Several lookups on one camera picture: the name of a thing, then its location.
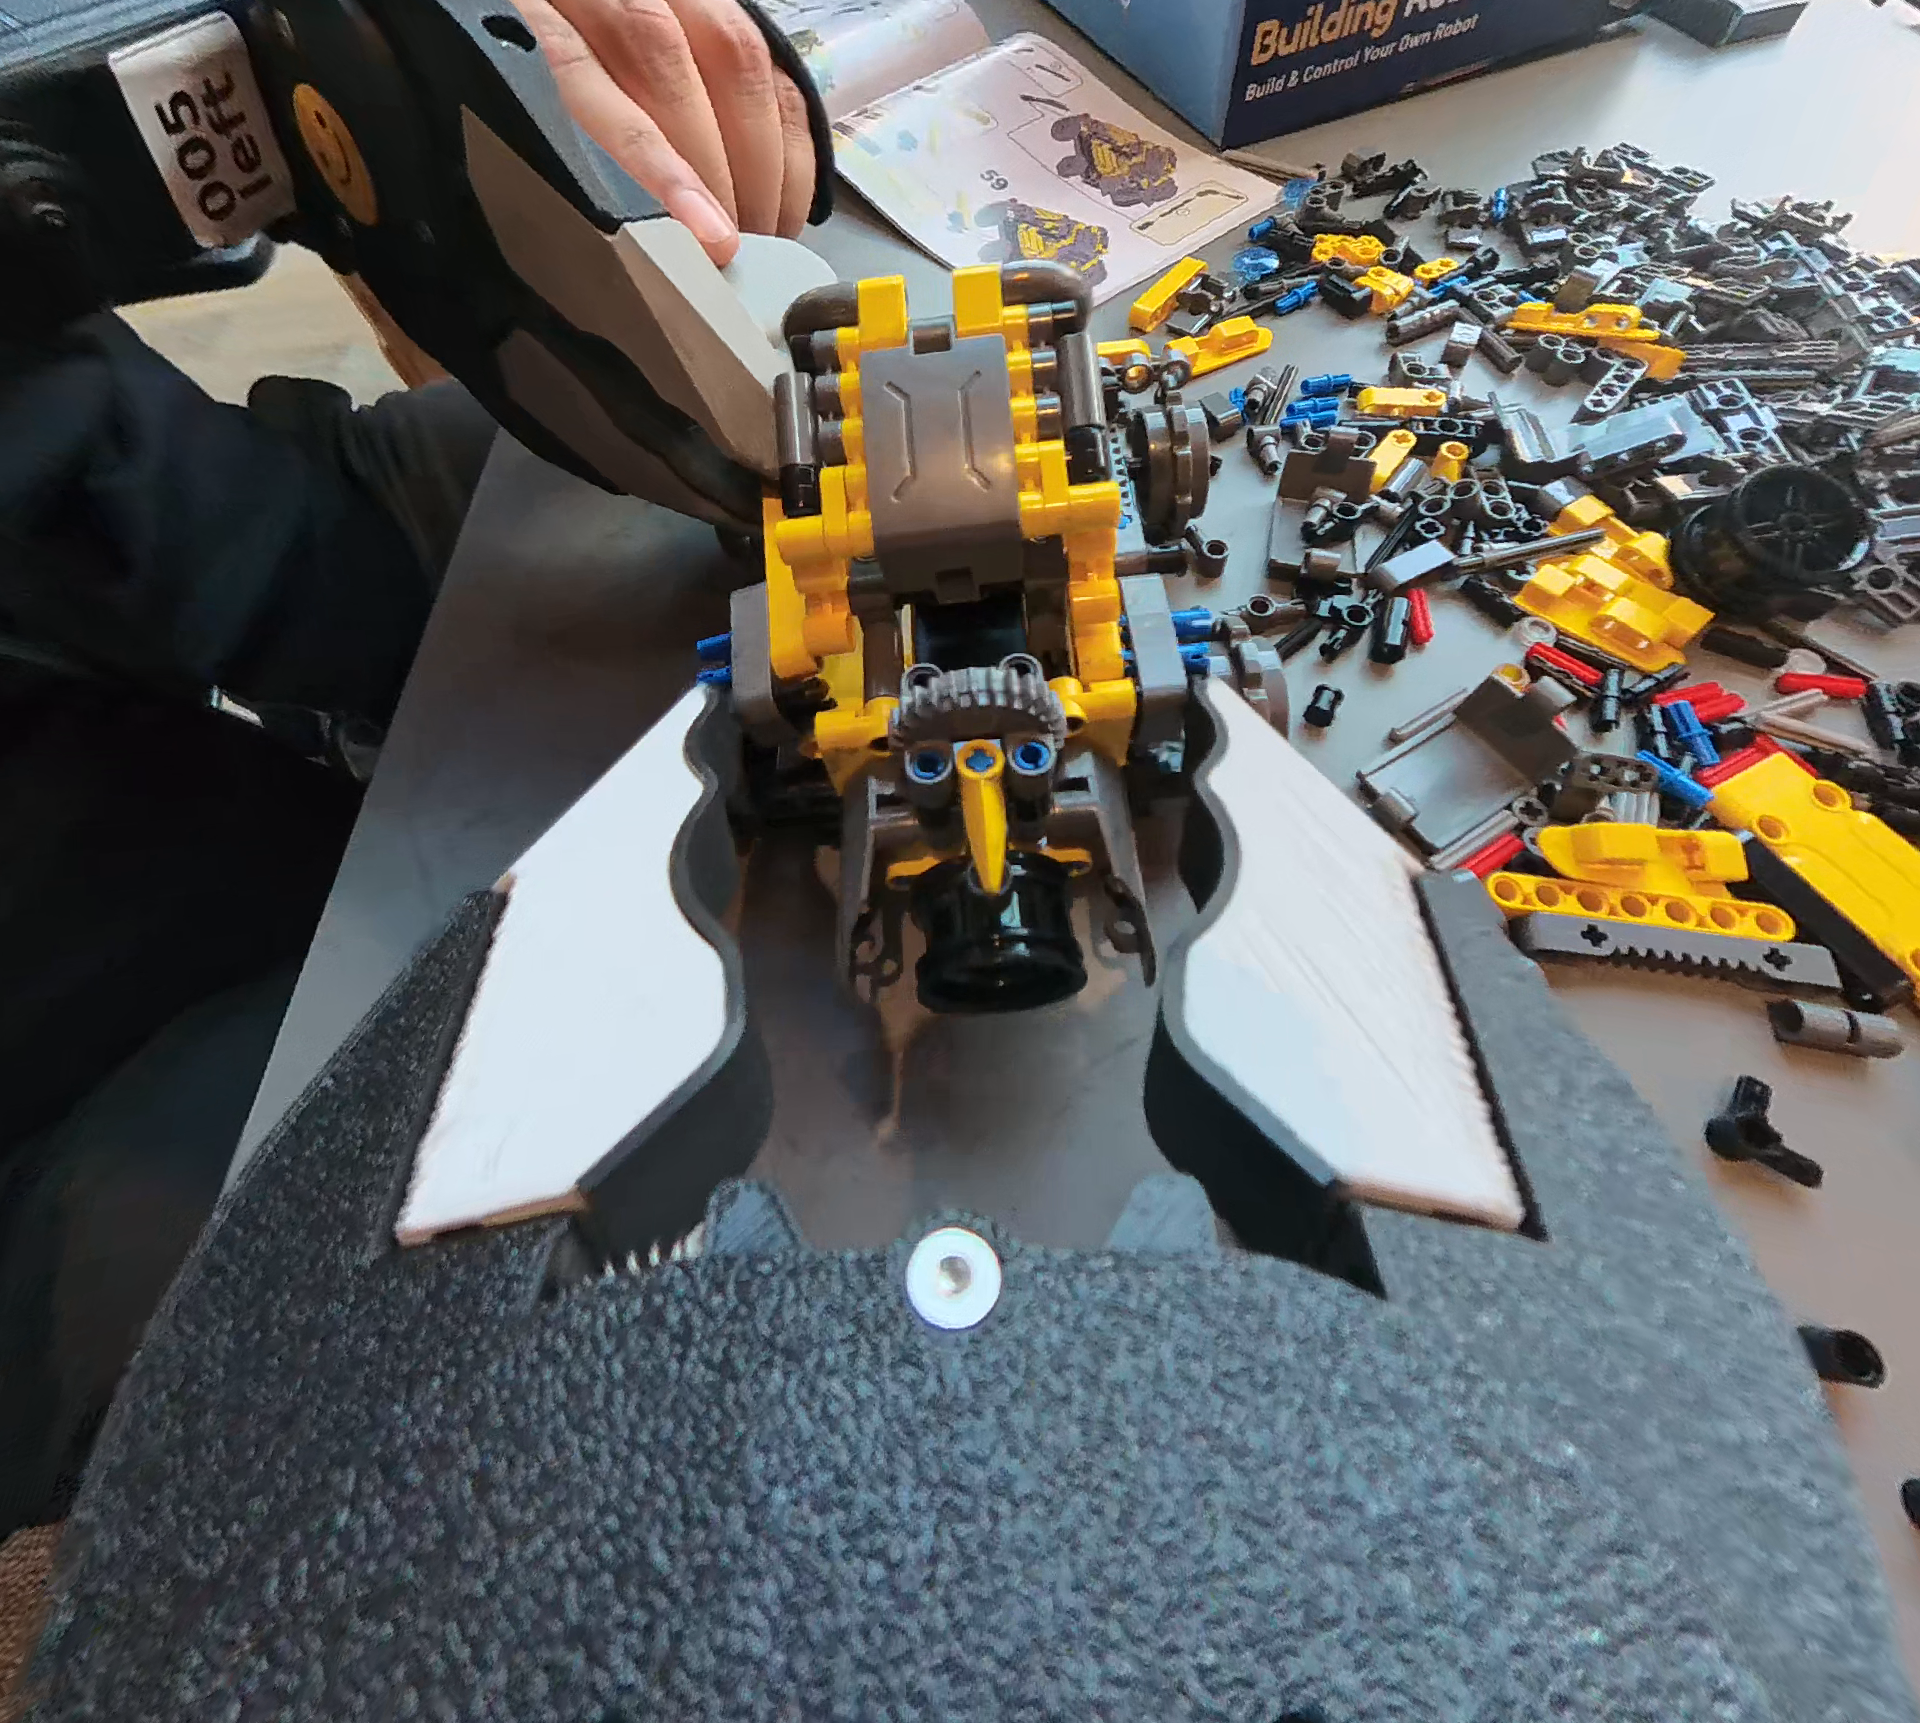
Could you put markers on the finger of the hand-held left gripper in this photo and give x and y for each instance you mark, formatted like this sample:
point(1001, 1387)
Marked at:
point(587, 403)
point(662, 315)

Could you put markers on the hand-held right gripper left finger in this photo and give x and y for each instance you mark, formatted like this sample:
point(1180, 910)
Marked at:
point(569, 1001)

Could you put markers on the grey desk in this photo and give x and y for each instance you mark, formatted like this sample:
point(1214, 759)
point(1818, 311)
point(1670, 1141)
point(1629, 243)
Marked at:
point(601, 583)

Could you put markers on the yellow Lego beam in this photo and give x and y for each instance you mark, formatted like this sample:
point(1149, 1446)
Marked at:
point(1650, 906)

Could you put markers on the person's black clothing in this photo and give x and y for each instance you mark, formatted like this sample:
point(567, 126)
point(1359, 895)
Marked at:
point(149, 583)

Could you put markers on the pile of loose building pieces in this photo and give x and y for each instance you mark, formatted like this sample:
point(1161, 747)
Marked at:
point(1650, 298)

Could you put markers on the open instruction booklet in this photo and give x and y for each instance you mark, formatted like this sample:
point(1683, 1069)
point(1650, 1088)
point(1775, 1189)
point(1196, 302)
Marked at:
point(962, 133)

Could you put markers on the black power adapter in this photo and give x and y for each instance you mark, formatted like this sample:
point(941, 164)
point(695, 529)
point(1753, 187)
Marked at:
point(1726, 7)

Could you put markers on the yellow grey toy vehicle model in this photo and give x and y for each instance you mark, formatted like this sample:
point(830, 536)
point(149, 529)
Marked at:
point(945, 448)

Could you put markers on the person's left hand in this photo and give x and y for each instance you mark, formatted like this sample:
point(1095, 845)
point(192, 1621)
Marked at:
point(675, 87)

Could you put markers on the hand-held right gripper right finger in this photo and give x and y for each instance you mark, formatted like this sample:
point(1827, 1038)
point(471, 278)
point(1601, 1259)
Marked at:
point(1350, 1001)

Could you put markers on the black wheel hub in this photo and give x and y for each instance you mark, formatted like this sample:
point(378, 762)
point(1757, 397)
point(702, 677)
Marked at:
point(1778, 537)

